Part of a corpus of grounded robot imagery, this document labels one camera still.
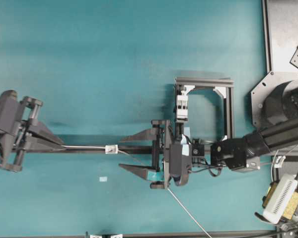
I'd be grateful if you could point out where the white bracket with hole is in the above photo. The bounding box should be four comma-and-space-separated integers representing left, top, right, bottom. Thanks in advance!
105, 145, 119, 154

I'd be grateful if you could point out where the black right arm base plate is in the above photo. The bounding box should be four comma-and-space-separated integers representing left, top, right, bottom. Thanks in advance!
251, 71, 298, 129

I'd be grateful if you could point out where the bottom edge black rail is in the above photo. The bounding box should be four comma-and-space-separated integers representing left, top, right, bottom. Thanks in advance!
83, 230, 298, 238

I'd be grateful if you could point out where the thin white wire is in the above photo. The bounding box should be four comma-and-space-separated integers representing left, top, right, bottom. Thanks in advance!
64, 144, 212, 238

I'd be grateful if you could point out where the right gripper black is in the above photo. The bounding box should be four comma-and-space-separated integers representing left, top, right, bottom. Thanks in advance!
119, 119, 171, 189

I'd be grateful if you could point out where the white perforated power box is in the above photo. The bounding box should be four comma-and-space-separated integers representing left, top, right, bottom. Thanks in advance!
262, 174, 298, 225

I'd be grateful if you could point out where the long black aluminium rail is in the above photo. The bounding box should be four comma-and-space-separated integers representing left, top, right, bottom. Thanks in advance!
0, 143, 298, 157

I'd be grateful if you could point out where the small light tape patch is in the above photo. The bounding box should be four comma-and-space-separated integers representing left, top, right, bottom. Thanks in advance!
99, 177, 107, 182

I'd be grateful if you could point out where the white cable clip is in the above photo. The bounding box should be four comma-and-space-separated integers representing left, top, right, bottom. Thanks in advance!
274, 156, 286, 169

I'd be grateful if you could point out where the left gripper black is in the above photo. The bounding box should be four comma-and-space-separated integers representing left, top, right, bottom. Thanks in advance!
0, 90, 65, 172

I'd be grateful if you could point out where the black square aluminium frame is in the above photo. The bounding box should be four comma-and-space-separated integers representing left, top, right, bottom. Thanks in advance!
174, 76, 235, 141

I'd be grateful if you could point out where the white clamp block on frame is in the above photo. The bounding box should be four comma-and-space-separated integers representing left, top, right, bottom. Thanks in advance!
175, 95, 188, 123

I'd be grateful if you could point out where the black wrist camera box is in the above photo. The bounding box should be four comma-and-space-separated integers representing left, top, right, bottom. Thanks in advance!
169, 144, 192, 186

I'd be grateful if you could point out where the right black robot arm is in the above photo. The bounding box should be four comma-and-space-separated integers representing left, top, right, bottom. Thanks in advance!
119, 117, 298, 189

